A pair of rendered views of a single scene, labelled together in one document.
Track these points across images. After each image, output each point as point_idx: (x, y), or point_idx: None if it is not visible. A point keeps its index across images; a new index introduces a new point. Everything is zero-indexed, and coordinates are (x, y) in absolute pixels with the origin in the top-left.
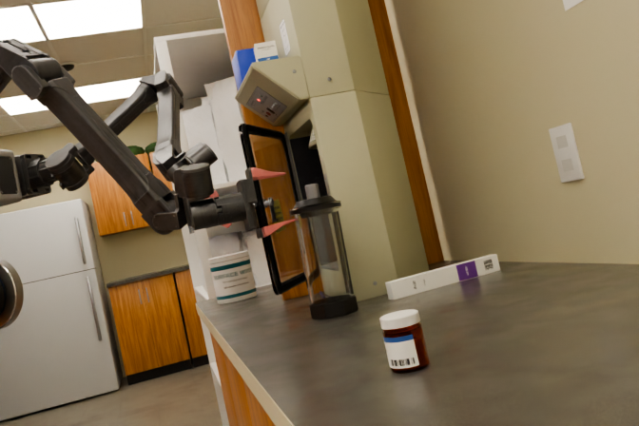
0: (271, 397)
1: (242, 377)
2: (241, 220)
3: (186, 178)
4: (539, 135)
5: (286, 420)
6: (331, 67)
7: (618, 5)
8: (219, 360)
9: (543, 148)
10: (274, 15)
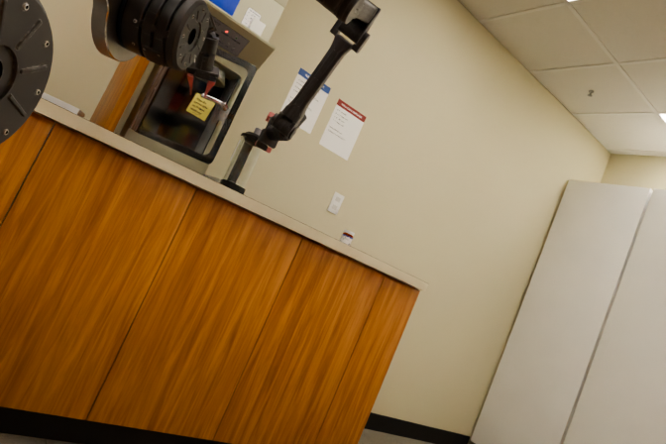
0: (355, 249)
1: (290, 227)
2: (273, 140)
3: (303, 120)
4: (231, 136)
5: (373, 258)
6: None
7: (295, 134)
8: None
9: (229, 142)
10: None
